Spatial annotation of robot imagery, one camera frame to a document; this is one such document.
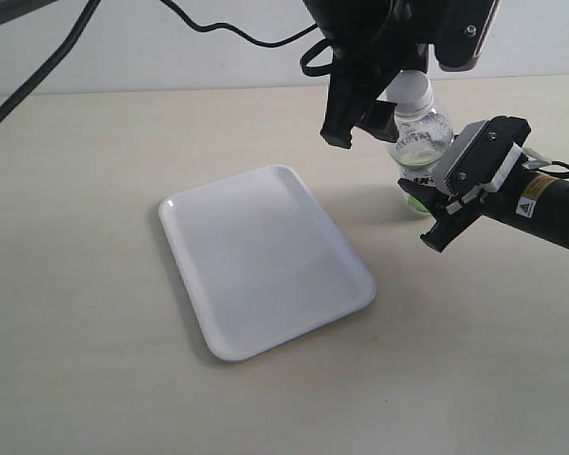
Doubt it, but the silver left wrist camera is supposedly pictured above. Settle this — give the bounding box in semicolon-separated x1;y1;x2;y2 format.
433;0;500;72

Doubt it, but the black cable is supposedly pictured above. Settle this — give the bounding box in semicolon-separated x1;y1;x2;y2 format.
0;0;336;141

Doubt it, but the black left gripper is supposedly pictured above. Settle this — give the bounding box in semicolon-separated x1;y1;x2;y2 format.
303;1;439;148

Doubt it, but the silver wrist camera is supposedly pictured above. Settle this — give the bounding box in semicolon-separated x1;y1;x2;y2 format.
433;0;500;72
432;116;531;197

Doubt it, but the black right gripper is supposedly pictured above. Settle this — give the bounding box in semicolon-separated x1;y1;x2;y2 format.
397;178;495;252

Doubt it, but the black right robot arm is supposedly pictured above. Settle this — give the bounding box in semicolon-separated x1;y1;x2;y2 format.
398;159;569;252

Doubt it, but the white bottle cap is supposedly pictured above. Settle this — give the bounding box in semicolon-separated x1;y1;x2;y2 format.
385;70;434;115

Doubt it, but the white rectangular plastic tray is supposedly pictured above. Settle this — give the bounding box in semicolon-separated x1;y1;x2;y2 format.
157;165;377;362

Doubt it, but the clear plastic drink bottle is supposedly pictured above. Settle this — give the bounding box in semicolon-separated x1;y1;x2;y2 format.
388;99;454;187

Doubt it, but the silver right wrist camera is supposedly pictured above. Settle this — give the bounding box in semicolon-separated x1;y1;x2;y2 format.
432;116;531;197

